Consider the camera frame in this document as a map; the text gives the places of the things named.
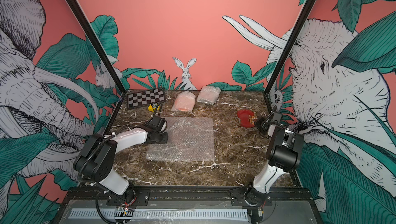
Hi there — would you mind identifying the red floral dinner plate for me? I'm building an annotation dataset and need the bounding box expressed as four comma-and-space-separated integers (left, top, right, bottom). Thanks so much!
235, 109, 257, 128

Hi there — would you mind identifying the clear bubble wrap sheet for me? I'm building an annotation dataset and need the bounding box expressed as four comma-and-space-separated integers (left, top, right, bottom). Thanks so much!
146, 117, 215, 162

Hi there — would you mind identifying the pink bubble bundle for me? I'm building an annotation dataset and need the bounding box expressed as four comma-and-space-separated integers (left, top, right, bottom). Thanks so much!
171, 91, 196, 112

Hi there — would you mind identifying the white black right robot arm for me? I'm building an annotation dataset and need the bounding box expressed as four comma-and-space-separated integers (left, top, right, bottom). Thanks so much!
253, 111, 304, 194

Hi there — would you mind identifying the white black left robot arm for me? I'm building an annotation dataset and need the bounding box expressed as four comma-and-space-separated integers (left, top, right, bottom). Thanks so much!
73, 116, 168, 196

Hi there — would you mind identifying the right bubble wrapped plate bundle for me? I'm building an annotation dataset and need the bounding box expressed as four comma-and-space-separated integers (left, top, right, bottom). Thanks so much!
197, 86, 221, 105

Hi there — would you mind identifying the small yellow toy block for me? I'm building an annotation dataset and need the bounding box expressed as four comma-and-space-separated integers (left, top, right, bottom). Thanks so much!
147, 103, 160, 112

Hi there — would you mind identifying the black white chessboard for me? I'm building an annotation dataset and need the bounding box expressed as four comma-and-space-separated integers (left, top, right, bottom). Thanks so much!
127, 88, 166, 109

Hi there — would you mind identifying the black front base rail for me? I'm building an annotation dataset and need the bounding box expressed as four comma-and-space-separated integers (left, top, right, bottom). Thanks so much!
60, 185, 315, 210

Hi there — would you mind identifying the white slotted cable duct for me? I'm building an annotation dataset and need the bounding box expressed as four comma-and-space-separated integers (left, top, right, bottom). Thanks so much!
67, 208, 249, 222

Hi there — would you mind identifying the black right frame post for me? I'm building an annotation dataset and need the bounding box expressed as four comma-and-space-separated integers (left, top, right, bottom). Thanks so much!
264, 0, 316, 97

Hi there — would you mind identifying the black frame post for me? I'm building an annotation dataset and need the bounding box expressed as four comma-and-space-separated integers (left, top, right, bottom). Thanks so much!
264, 0, 316, 97
51, 0, 127, 94

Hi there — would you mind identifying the black left frame post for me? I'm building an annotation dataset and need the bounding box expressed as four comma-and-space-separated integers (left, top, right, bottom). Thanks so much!
51, 0, 127, 94

